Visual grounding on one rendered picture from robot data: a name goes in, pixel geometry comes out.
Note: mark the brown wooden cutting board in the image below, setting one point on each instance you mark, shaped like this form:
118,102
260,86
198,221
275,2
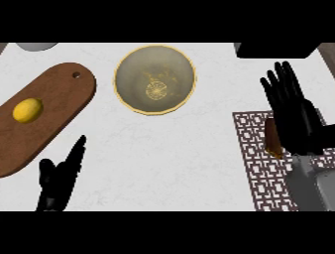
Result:
31,122

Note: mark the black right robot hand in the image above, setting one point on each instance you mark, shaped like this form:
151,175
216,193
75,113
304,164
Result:
297,122

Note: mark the brown patterned placemat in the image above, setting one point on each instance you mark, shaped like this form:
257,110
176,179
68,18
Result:
260,172

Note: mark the grey bowl with gold rim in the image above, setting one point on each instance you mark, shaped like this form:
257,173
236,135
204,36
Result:
155,79

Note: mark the grey round object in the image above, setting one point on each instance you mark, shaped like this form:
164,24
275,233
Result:
37,46

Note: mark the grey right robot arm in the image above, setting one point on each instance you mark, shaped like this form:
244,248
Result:
320,187

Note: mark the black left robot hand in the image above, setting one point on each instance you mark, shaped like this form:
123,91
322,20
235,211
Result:
58,180

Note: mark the black appliance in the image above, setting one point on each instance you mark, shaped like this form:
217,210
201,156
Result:
276,50

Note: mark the yellow lemon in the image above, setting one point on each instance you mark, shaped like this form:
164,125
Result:
28,110

